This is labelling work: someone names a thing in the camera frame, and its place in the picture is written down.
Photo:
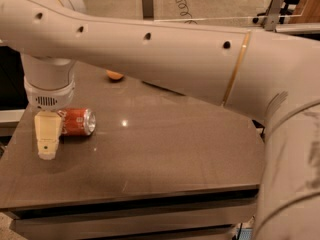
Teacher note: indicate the metal rail bracket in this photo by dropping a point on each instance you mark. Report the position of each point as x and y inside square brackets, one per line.
[148, 9]
[272, 15]

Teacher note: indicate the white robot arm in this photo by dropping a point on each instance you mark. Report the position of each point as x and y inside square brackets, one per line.
[270, 77]

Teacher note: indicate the red coke can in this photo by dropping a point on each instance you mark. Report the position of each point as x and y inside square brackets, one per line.
[77, 121]

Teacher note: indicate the orange fruit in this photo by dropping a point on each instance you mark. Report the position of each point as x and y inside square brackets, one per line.
[114, 76]

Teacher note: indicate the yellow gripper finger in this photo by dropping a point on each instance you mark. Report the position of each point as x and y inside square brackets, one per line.
[48, 127]

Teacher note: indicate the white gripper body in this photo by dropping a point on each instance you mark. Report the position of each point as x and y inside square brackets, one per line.
[50, 99]

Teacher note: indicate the right metal rail bracket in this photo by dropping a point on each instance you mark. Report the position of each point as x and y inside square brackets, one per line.
[272, 15]

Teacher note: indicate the middle metal rail bracket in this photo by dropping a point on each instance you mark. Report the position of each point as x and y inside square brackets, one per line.
[148, 9]

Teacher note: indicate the blue floor box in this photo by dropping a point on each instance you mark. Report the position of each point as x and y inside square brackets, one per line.
[245, 234]

